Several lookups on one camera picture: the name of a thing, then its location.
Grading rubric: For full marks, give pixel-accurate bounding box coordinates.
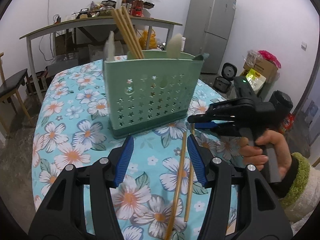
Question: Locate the bamboo chopstick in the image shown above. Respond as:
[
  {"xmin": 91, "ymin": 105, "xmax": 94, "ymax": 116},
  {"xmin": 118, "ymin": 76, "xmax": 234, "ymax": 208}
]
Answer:
[
  {"xmin": 121, "ymin": 6, "xmax": 144, "ymax": 59},
  {"xmin": 164, "ymin": 132, "xmax": 187, "ymax": 240},
  {"xmin": 111, "ymin": 9, "xmax": 138, "ymax": 59},
  {"xmin": 184, "ymin": 161, "xmax": 194, "ymax": 222}
]

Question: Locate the green-white ceramic spoon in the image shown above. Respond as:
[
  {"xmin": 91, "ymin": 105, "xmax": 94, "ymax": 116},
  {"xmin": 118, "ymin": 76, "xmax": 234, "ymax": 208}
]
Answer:
[{"xmin": 166, "ymin": 34, "xmax": 182, "ymax": 59}]

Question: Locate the translucent white spoon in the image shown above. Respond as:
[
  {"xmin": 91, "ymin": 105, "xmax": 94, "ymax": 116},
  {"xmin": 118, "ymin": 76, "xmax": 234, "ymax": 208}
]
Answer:
[{"xmin": 104, "ymin": 31, "xmax": 115, "ymax": 62}]

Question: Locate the white fuzzy sleeve forearm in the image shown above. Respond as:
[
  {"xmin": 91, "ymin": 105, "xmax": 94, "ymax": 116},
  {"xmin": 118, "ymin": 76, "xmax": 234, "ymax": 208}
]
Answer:
[{"xmin": 279, "ymin": 152, "xmax": 319, "ymax": 234}]

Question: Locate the person right hand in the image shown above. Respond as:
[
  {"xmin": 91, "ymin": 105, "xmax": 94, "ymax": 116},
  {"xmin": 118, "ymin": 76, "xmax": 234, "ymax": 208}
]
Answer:
[{"xmin": 239, "ymin": 129, "xmax": 292, "ymax": 183}]

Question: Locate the black rice cooker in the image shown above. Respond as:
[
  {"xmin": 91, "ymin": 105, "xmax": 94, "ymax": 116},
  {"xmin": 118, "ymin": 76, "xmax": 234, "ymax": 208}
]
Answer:
[{"xmin": 213, "ymin": 63, "xmax": 238, "ymax": 94}]

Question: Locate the cardboard box with bags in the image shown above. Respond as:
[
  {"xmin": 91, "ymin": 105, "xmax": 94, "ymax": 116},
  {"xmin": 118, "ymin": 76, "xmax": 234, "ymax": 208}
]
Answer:
[{"xmin": 240, "ymin": 50, "xmax": 281, "ymax": 100}]

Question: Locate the green plastic utensil holder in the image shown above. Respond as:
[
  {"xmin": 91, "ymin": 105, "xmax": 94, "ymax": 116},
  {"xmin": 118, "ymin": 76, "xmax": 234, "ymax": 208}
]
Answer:
[{"xmin": 103, "ymin": 50, "xmax": 209, "ymax": 139}]

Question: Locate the floral blue quilt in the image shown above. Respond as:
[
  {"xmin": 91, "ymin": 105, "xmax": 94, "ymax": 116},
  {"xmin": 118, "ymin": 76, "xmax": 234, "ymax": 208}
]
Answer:
[{"xmin": 29, "ymin": 60, "xmax": 245, "ymax": 239}]

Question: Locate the yellow plastic bag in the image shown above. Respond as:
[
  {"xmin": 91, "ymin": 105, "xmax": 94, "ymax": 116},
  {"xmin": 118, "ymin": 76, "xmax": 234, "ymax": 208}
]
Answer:
[{"xmin": 138, "ymin": 29, "xmax": 157, "ymax": 50}]

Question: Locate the grey long table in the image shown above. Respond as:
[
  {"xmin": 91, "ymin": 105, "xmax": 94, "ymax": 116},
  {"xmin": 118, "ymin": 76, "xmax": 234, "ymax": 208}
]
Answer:
[{"xmin": 20, "ymin": 16, "xmax": 183, "ymax": 104}]

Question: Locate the grey refrigerator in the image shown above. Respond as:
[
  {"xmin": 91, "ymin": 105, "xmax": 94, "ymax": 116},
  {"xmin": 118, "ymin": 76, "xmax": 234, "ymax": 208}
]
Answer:
[{"xmin": 183, "ymin": 0, "xmax": 236, "ymax": 74}]

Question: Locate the red bottle on table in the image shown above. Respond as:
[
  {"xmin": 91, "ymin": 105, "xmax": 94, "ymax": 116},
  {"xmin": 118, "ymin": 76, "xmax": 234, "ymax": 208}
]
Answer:
[{"xmin": 130, "ymin": 0, "xmax": 144, "ymax": 17}]

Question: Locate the wooden chair black seat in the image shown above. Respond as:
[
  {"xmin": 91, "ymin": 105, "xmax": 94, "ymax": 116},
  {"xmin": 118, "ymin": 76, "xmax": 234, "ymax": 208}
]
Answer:
[{"xmin": 0, "ymin": 61, "xmax": 34, "ymax": 127}]

